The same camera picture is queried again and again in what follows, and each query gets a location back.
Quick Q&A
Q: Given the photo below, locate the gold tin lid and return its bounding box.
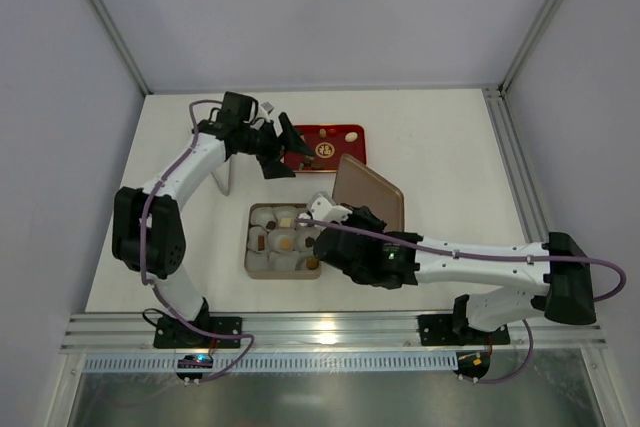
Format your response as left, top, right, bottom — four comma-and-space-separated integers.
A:
332, 154, 405, 231

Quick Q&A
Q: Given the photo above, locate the tan round chocolate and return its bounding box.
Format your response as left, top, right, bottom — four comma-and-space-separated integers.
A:
306, 258, 320, 270

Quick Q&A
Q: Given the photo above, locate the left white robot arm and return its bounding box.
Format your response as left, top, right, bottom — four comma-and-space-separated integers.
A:
112, 92, 313, 342

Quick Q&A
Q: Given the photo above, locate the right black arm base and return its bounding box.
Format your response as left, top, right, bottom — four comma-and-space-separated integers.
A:
417, 294, 511, 347

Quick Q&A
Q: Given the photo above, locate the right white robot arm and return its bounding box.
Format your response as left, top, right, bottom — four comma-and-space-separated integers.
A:
309, 202, 596, 340

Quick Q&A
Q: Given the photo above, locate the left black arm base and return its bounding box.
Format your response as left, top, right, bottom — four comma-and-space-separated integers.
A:
143, 300, 243, 349

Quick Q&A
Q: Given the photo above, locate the red rectangular tray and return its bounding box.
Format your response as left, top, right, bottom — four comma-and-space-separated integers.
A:
282, 124, 367, 173

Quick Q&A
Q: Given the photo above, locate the gold tin box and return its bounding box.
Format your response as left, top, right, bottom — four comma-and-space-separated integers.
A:
244, 203, 322, 280

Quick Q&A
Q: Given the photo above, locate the aluminium frame post left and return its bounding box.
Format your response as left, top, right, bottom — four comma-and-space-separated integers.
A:
87, 0, 152, 97

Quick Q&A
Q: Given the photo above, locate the aluminium frame post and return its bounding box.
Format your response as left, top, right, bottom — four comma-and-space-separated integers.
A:
87, 0, 152, 97
499, 0, 564, 96

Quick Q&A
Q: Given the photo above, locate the aluminium frame post right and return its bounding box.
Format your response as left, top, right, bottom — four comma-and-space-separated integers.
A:
499, 0, 564, 96

